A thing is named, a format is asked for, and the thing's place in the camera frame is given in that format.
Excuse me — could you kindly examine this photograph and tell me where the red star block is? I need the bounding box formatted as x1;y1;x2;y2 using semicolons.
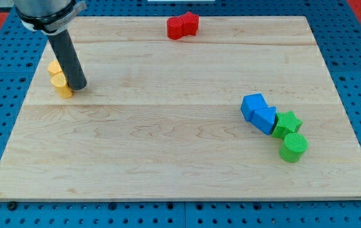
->
180;11;200;36

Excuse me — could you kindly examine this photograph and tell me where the blue triangle block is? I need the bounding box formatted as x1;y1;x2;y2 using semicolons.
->
251;106;277;135

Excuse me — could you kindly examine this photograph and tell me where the wooden board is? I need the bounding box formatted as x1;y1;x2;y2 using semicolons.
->
0;16;361;202

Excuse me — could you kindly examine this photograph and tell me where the green cylinder block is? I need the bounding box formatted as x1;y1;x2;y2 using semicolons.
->
279;133;308;163

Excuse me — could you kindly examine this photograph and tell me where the green star block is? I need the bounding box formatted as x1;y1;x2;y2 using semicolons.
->
271;110;303;139

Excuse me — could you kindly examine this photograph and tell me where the red cylinder block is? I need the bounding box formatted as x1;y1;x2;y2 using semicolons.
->
167;16;184;40

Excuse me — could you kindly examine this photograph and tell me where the yellow pentagon block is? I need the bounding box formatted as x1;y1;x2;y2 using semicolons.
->
47;60;63;77

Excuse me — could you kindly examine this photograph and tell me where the blue cube block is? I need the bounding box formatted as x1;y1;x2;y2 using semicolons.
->
240;93;268;122

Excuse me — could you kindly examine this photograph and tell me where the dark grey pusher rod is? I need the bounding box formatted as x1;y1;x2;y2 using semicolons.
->
47;30;87;91

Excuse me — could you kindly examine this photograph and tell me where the yellow cylinder block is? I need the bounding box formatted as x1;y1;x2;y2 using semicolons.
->
50;72;73;99

